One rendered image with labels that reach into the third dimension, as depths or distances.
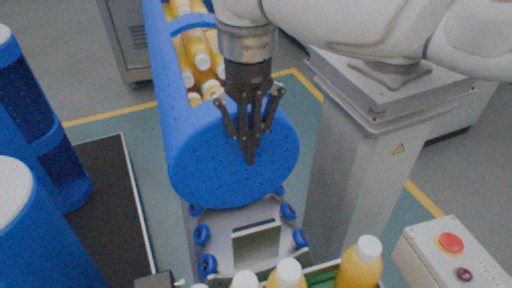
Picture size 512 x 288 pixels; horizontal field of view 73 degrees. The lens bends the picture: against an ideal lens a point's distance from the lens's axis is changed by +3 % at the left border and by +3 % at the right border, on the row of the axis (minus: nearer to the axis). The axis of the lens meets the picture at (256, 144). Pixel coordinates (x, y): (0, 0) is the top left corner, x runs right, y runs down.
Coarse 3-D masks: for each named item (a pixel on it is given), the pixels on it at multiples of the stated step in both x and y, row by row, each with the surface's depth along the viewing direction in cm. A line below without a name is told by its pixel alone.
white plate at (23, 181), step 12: (0, 156) 81; (0, 168) 78; (12, 168) 78; (24, 168) 78; (0, 180) 76; (12, 180) 76; (24, 180) 76; (0, 192) 73; (12, 192) 73; (24, 192) 73; (0, 204) 71; (12, 204) 71; (24, 204) 72; (0, 216) 69; (12, 216) 69; (0, 228) 68
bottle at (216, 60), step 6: (210, 30) 105; (210, 36) 103; (216, 36) 103; (210, 42) 100; (216, 42) 100; (216, 48) 97; (216, 54) 96; (210, 60) 96; (216, 60) 95; (222, 60) 95; (210, 66) 97; (216, 66) 95; (216, 72) 96
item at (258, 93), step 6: (258, 90) 55; (258, 96) 55; (258, 102) 56; (252, 108) 59; (258, 108) 57; (252, 114) 60; (258, 114) 59; (252, 120) 61; (258, 120) 60; (252, 126) 63; (258, 126) 61; (258, 132) 62; (258, 138) 62
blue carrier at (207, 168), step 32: (160, 0) 107; (160, 32) 93; (160, 64) 85; (160, 96) 79; (192, 128) 62; (224, 128) 63; (288, 128) 68; (192, 160) 66; (224, 160) 68; (256, 160) 71; (288, 160) 74; (192, 192) 72; (224, 192) 75; (256, 192) 79
